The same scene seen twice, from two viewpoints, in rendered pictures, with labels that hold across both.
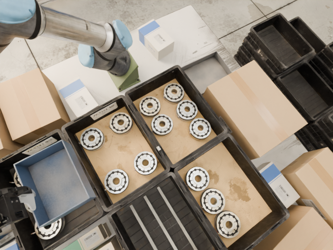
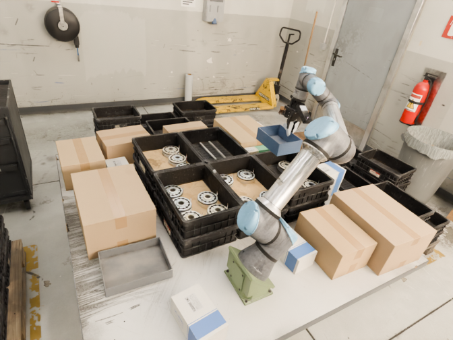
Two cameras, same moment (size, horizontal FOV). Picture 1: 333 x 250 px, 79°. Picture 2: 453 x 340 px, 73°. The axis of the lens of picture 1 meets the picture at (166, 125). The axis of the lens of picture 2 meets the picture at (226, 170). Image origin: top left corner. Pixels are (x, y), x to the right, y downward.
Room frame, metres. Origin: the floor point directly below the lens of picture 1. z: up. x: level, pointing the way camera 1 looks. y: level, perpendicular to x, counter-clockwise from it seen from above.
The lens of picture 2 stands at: (1.48, 0.30, 1.81)
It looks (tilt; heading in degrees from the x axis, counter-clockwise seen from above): 32 degrees down; 190
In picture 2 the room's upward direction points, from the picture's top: 8 degrees clockwise
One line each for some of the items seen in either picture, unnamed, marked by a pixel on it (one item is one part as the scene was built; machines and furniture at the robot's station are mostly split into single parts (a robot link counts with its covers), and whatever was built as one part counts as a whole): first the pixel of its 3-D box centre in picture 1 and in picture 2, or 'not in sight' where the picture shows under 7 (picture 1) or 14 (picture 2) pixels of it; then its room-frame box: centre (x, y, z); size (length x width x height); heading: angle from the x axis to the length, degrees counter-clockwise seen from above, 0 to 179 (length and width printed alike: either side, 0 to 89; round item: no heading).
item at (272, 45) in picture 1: (266, 57); not in sight; (1.18, -0.71, 0.37); 0.40 x 0.30 x 0.45; 42
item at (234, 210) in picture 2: (175, 112); (196, 190); (0.33, -0.03, 0.92); 0.40 x 0.30 x 0.02; 43
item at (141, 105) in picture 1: (149, 105); (218, 210); (0.37, 0.10, 0.86); 0.10 x 0.10 x 0.01
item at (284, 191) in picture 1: (271, 186); (119, 173); (0.12, -0.57, 0.75); 0.20 x 0.12 x 0.09; 45
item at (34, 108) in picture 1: (35, 108); (331, 239); (0.27, 0.66, 0.78); 0.30 x 0.22 x 0.16; 40
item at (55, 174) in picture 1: (56, 181); (278, 139); (-0.03, 0.30, 1.10); 0.20 x 0.15 x 0.07; 42
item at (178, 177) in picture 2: (174, 116); (195, 199); (0.33, -0.03, 0.87); 0.40 x 0.30 x 0.11; 43
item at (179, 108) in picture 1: (187, 109); (180, 204); (0.38, -0.08, 0.86); 0.10 x 0.10 x 0.01
